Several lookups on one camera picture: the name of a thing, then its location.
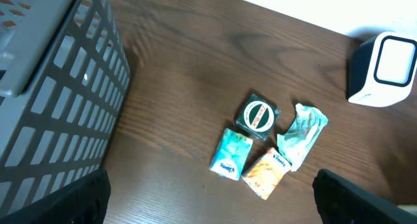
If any teal white small box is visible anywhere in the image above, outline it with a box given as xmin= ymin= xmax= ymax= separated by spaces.
xmin=210 ymin=128 xmax=253 ymax=181

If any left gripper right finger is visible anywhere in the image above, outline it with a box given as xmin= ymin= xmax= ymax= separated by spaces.
xmin=312 ymin=169 xmax=416 ymax=224

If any dark grey plastic basket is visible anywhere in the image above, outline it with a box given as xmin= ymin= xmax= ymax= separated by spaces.
xmin=1 ymin=0 xmax=130 ymax=216

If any dark green round-label packet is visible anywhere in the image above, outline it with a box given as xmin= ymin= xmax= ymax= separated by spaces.
xmin=235 ymin=94 xmax=281 ymax=141

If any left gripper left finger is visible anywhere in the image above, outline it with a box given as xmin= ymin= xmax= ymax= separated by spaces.
xmin=1 ymin=169 xmax=111 ymax=224

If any white barcode scanner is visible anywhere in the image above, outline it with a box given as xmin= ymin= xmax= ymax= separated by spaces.
xmin=347 ymin=32 xmax=416 ymax=107

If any orange small snack box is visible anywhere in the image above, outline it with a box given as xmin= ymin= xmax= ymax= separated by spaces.
xmin=242 ymin=147 xmax=291 ymax=200

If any teal snack packet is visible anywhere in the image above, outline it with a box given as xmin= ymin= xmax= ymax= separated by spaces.
xmin=277 ymin=103 xmax=328 ymax=172

